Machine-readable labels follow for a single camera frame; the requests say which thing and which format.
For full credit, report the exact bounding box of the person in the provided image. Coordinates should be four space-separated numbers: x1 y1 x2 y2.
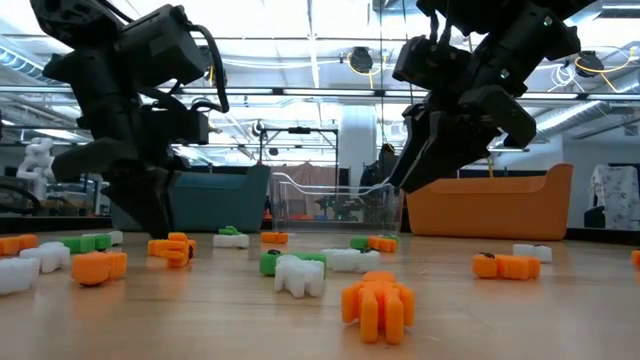
360 143 402 189

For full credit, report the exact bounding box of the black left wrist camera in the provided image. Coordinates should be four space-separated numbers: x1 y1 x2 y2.
118 3 211 87

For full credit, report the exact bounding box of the clear plastic bin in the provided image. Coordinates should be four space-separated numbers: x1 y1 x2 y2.
269 172 405 235

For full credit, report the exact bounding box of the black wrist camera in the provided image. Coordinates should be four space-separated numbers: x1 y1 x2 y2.
118 3 211 87
392 34 472 94

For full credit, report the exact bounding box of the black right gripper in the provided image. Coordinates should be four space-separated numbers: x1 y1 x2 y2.
389 54 537 195

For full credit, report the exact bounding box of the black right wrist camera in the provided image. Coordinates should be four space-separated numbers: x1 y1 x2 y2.
392 34 472 94

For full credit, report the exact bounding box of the white robot figure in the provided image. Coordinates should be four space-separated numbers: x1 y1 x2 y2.
15 137 56 201

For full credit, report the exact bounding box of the teal plastic bin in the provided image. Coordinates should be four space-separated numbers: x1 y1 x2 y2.
110 164 272 234

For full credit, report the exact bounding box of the white patterned cloth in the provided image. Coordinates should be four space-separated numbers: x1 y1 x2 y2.
589 164 640 230

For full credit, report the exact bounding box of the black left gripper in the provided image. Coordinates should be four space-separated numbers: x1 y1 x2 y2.
51 79 211 239

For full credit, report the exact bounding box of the black metal stand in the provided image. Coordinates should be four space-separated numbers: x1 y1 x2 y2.
257 125 341 166

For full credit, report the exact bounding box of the black ceiling cable reel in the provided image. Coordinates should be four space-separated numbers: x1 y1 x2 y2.
574 49 606 79
348 45 375 75

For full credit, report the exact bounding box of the orange plastic bin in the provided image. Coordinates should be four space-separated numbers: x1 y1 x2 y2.
404 163 575 242

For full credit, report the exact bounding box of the black table frame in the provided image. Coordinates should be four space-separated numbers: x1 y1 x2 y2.
0 213 640 247

